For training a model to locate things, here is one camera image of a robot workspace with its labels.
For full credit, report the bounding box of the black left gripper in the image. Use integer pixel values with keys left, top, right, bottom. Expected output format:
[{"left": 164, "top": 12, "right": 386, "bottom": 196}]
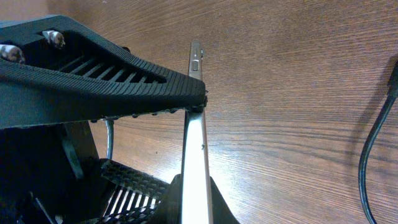
[{"left": 1, "top": 121, "right": 109, "bottom": 223}]

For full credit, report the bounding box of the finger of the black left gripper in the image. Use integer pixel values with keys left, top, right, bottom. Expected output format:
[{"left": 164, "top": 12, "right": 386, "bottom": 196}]
[
  {"left": 1, "top": 15, "right": 206, "bottom": 129},
  {"left": 77, "top": 158, "right": 237, "bottom": 223}
]

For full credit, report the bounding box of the black USB charging cable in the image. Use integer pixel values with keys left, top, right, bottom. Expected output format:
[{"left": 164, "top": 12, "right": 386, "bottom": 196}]
[{"left": 358, "top": 60, "right": 398, "bottom": 224}]

